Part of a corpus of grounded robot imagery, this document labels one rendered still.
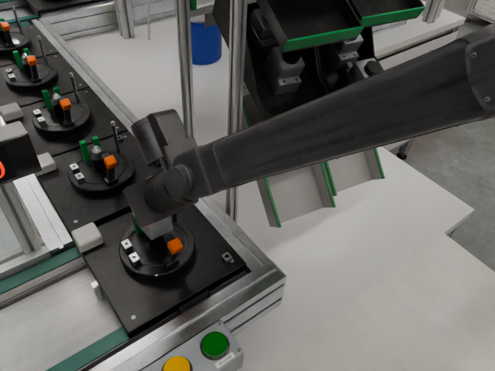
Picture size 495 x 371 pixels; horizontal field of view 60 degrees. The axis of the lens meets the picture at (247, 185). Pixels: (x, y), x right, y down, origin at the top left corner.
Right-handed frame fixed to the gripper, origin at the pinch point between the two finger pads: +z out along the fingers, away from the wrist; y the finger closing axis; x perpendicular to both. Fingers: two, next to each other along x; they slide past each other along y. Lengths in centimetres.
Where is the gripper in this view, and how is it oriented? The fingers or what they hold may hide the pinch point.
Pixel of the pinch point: (149, 204)
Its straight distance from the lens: 75.5
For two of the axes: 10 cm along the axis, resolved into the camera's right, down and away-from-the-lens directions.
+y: -8.0, 3.7, -4.8
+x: 4.2, 9.1, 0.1
